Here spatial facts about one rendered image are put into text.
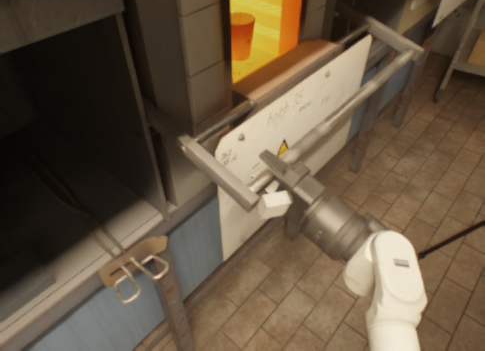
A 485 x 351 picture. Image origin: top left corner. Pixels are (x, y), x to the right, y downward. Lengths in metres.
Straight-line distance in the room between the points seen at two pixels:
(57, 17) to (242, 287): 1.43
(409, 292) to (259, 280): 1.25
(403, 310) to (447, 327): 1.31
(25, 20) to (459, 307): 1.85
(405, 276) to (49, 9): 0.59
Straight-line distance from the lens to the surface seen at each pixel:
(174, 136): 0.66
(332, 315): 1.74
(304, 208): 0.61
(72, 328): 1.08
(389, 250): 0.59
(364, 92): 0.88
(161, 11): 0.67
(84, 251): 0.91
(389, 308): 0.57
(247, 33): 0.99
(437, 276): 2.00
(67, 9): 0.56
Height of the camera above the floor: 1.56
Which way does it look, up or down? 44 degrees down
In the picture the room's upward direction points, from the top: straight up
